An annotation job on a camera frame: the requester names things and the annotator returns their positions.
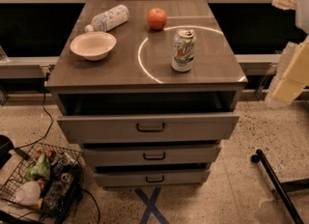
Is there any dark can in basket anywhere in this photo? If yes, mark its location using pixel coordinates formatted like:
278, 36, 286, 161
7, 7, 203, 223
51, 157, 70, 177

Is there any clear plastic water bottle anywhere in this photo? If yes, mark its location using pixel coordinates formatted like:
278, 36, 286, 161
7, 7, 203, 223
85, 5, 129, 32

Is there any black power cable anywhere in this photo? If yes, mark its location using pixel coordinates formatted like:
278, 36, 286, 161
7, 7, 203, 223
14, 72, 54, 151

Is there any white round object in basket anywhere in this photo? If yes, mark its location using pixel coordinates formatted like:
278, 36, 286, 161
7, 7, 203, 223
15, 181, 41, 206

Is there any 7up soda can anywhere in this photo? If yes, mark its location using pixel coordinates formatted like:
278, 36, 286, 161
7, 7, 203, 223
171, 28, 196, 72

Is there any black chair leg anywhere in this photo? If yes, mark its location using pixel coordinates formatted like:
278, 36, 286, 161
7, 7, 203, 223
251, 149, 309, 224

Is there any green chip bag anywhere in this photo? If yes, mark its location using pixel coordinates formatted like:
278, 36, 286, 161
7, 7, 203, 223
24, 151, 50, 182

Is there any middle grey drawer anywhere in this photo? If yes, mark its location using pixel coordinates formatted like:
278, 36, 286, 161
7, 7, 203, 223
82, 144, 221, 167

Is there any white paper bowl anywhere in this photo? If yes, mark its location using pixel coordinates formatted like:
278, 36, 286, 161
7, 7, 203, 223
70, 32, 117, 61

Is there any bottom grey drawer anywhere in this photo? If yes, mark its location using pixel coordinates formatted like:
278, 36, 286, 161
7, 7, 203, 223
94, 169, 211, 188

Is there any red apple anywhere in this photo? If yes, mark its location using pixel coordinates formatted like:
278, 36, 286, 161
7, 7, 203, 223
147, 8, 167, 31

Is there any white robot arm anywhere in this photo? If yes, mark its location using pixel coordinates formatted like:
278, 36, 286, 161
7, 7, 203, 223
265, 0, 309, 108

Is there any grey drawer cabinet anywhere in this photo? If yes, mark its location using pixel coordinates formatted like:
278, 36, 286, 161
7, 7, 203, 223
47, 1, 247, 174

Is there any grey drawer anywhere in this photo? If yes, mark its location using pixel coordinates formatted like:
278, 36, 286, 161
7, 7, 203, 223
57, 112, 239, 144
82, 144, 221, 167
94, 169, 211, 188

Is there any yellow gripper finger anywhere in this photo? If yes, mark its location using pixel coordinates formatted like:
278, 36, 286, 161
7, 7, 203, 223
265, 42, 309, 108

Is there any black wire basket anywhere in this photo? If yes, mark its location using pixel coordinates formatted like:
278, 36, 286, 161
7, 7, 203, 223
0, 143, 82, 224

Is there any top grey drawer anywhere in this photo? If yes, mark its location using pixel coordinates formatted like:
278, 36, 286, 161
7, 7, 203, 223
57, 112, 239, 144

